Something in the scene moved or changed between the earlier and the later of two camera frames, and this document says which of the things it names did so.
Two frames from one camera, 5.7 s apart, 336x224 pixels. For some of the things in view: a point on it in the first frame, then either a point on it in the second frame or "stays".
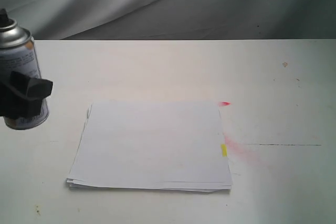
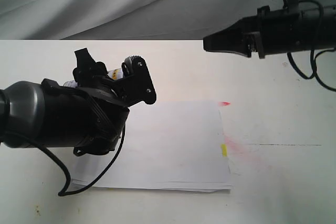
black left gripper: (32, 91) -> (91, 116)
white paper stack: (177, 146) stays
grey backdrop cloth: (171, 6) stays
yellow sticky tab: (224, 150) stays
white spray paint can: (18, 53) -> (114, 75)
